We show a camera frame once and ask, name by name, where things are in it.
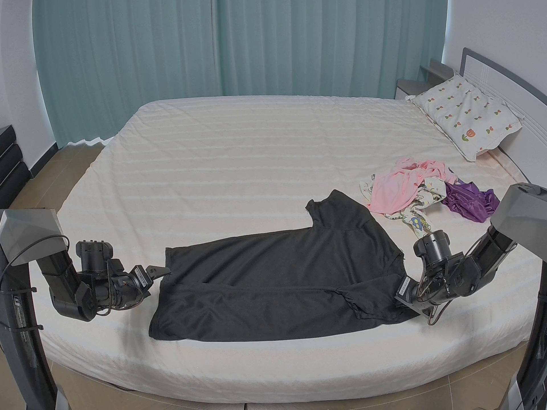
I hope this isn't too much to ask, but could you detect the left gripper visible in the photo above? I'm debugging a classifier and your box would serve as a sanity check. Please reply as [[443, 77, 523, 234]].
[[124, 265, 153, 296]]

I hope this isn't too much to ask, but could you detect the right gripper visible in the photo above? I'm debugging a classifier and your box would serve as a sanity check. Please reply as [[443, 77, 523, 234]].
[[393, 274, 433, 319]]

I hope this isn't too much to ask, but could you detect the black T-shirt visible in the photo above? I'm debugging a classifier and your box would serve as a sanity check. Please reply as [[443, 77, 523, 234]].
[[148, 189, 421, 343]]

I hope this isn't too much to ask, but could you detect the bed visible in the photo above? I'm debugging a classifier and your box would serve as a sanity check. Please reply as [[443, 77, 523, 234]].
[[32, 47, 547, 405]]

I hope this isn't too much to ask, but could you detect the white printed garment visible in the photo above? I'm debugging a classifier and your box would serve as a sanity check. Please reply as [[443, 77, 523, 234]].
[[358, 173, 448, 234]]

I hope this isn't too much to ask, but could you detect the pink garment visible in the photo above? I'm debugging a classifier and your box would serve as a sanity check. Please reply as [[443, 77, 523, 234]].
[[368, 156, 459, 214]]

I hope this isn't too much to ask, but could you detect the purple garment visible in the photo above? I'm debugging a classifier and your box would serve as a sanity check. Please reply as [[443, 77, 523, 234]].
[[440, 180, 501, 224]]

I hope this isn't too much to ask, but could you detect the black chest of drawers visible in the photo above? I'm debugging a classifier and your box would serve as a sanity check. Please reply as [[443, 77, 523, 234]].
[[0, 124, 30, 206]]

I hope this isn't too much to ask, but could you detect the white printed pillow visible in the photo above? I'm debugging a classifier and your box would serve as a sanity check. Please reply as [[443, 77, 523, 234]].
[[405, 74, 524, 162]]

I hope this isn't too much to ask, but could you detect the grey bedside table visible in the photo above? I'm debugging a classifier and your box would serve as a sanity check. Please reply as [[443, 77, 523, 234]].
[[395, 58, 454, 101]]

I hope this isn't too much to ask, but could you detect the blue-green curtain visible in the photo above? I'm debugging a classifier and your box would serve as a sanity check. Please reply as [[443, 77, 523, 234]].
[[32, 0, 449, 147]]

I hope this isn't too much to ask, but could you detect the black cable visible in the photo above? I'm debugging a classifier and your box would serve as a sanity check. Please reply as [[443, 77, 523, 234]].
[[8, 235, 70, 268]]

